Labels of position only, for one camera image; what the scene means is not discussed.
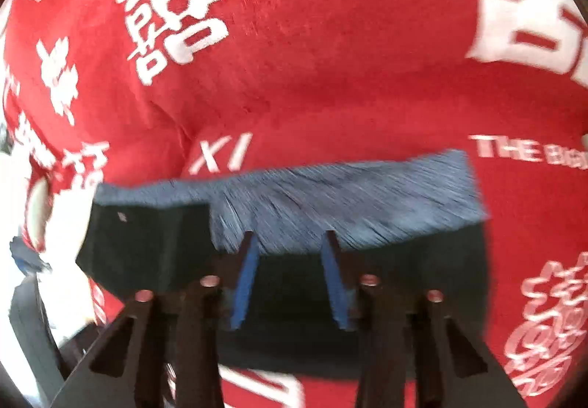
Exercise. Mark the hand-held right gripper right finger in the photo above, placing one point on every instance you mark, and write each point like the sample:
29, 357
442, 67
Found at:
337, 288

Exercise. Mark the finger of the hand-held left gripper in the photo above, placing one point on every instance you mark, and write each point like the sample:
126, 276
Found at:
25, 257

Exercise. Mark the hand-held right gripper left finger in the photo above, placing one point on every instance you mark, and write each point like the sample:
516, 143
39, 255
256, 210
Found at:
243, 284

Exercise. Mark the black pants with blue trim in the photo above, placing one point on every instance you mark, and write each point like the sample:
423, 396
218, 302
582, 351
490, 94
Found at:
344, 201

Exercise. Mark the red printed blanket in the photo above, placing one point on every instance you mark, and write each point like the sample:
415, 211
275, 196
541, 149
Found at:
321, 68

